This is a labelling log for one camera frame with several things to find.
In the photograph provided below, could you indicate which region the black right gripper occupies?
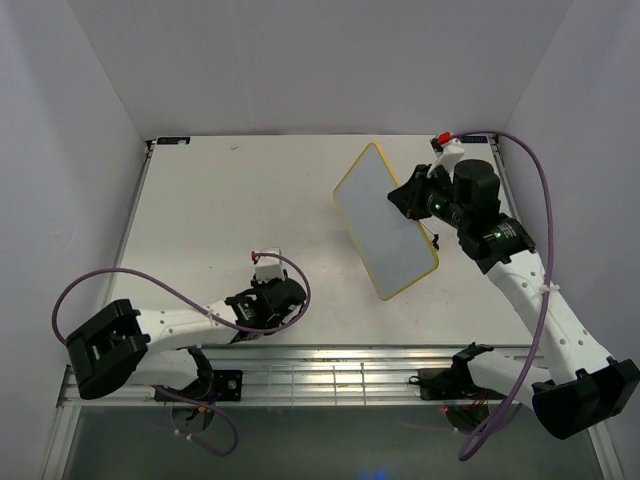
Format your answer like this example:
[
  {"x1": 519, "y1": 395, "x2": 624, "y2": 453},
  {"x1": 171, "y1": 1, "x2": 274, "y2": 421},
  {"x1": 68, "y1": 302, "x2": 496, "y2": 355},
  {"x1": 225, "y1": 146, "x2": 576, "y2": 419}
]
[{"x1": 387, "y1": 164, "x2": 469, "y2": 230}]

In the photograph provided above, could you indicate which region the yellow framed whiteboard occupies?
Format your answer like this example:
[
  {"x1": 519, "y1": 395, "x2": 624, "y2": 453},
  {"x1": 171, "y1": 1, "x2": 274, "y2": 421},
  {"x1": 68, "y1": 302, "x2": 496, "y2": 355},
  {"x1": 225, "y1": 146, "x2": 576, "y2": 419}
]
[{"x1": 332, "y1": 142, "x2": 439, "y2": 301}]

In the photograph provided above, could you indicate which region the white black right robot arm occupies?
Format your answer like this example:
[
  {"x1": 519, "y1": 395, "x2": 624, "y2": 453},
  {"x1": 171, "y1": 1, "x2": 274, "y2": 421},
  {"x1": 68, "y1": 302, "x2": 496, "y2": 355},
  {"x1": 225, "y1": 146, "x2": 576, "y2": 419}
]
[{"x1": 387, "y1": 159, "x2": 639, "y2": 439}]

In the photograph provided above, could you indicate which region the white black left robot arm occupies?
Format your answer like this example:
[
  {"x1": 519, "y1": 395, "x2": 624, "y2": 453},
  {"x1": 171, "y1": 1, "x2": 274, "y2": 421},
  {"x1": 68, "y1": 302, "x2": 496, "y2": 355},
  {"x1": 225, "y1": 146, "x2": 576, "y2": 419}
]
[{"x1": 65, "y1": 278, "x2": 307, "y2": 400}]

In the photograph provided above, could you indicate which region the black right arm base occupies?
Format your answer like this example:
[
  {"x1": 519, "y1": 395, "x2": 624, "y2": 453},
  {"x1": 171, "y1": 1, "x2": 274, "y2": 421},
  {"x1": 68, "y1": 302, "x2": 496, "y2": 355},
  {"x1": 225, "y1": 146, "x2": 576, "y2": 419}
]
[{"x1": 407, "y1": 368, "x2": 486, "y2": 400}]

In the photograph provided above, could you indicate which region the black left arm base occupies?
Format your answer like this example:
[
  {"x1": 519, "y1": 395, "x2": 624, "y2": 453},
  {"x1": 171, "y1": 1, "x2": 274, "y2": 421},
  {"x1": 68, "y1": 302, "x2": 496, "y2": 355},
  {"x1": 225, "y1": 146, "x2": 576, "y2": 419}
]
[{"x1": 167, "y1": 370, "x2": 243, "y2": 403}]

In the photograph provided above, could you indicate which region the blue right corner label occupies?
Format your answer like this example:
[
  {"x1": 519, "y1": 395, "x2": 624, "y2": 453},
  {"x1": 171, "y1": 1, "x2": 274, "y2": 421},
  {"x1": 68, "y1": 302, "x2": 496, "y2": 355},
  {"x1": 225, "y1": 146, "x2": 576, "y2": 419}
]
[{"x1": 459, "y1": 135, "x2": 489, "y2": 144}]

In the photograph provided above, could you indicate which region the blue corner label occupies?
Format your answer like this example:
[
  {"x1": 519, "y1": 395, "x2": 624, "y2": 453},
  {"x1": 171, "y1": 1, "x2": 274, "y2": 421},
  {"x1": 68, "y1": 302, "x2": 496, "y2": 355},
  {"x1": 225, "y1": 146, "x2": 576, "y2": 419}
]
[
  {"x1": 459, "y1": 135, "x2": 489, "y2": 144},
  {"x1": 156, "y1": 136, "x2": 191, "y2": 145}
]

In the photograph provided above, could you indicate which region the blue left corner label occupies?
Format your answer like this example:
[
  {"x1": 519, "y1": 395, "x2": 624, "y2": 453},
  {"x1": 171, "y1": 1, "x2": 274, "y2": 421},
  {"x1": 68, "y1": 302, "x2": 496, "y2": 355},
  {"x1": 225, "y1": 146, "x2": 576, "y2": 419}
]
[{"x1": 156, "y1": 136, "x2": 191, "y2": 145}]

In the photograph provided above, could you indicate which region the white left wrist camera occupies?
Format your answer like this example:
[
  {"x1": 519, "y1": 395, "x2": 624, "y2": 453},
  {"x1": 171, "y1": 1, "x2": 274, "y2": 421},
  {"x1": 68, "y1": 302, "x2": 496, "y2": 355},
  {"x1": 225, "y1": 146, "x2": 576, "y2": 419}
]
[{"x1": 251, "y1": 247, "x2": 285, "y2": 284}]

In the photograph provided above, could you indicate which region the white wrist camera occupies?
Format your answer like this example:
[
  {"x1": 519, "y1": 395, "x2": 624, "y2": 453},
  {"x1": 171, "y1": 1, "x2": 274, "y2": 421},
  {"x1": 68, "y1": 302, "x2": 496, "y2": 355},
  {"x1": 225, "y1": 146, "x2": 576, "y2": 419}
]
[
  {"x1": 251, "y1": 247, "x2": 285, "y2": 284},
  {"x1": 428, "y1": 132, "x2": 465, "y2": 176}
]

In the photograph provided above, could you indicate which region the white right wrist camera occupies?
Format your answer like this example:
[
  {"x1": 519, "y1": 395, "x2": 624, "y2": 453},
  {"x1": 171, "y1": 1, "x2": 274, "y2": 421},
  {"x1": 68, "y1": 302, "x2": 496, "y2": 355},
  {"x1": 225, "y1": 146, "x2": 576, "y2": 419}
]
[{"x1": 428, "y1": 132, "x2": 465, "y2": 176}]

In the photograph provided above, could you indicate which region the aluminium frame rail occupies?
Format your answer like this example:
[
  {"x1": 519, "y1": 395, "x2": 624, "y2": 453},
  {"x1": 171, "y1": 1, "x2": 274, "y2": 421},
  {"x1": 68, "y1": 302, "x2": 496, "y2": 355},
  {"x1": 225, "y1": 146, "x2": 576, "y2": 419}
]
[{"x1": 57, "y1": 347, "x2": 531, "y2": 409}]

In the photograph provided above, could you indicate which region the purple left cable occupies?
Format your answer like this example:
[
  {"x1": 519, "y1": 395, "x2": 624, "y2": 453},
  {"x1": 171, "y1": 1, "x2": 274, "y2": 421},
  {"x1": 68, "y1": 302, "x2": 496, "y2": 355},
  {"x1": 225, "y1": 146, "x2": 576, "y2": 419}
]
[{"x1": 52, "y1": 252, "x2": 312, "y2": 457}]

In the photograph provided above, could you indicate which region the purple cable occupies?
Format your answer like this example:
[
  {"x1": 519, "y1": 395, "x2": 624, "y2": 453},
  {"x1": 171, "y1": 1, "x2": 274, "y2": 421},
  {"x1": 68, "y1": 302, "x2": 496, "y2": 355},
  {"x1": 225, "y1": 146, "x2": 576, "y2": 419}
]
[
  {"x1": 52, "y1": 252, "x2": 312, "y2": 457},
  {"x1": 449, "y1": 130, "x2": 554, "y2": 462}
]

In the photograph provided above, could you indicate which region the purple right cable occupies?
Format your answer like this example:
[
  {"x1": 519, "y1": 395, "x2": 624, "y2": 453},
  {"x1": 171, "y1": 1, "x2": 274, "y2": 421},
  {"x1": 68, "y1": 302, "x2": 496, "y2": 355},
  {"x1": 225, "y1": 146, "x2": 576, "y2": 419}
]
[{"x1": 449, "y1": 130, "x2": 554, "y2": 462}]

